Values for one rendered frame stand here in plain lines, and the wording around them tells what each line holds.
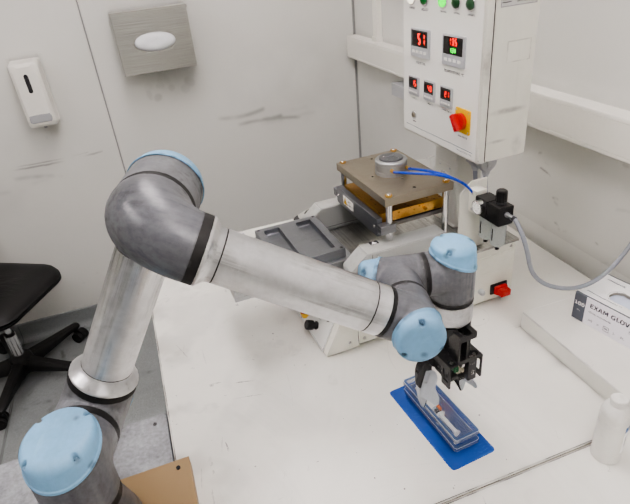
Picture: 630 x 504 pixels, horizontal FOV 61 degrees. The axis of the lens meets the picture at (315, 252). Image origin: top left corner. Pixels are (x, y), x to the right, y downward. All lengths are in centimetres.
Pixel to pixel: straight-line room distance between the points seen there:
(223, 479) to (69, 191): 188
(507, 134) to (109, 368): 95
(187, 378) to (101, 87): 159
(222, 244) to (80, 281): 229
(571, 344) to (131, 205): 99
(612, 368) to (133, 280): 97
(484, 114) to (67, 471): 102
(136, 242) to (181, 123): 199
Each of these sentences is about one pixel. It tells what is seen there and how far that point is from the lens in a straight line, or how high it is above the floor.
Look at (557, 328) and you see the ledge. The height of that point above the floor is 79.
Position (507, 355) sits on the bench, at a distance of 134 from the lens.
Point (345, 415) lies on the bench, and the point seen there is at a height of 75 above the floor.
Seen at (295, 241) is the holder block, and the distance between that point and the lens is 130.
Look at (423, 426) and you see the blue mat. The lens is 117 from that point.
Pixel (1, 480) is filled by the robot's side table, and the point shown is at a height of 75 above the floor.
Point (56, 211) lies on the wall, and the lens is 278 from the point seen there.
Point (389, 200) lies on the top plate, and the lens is 121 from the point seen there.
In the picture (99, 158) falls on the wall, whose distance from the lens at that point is 268.
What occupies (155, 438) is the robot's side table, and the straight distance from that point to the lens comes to 124.
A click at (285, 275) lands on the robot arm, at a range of 69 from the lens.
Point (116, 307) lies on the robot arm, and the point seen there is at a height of 116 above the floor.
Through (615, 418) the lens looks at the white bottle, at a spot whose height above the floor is 87.
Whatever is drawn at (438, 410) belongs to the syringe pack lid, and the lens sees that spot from 114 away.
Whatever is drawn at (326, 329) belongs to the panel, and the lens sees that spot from 132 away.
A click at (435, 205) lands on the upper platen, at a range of 133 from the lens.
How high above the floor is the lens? 162
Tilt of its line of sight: 30 degrees down
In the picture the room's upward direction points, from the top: 6 degrees counter-clockwise
